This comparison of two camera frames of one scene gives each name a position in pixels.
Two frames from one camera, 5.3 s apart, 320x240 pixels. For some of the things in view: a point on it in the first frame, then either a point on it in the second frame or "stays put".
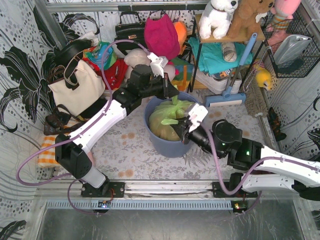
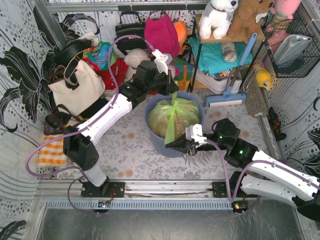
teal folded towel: [211, 57] stays put
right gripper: [186, 130] to [189, 143]
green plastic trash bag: [164, 115] stays put
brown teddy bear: [244, 22] stays put
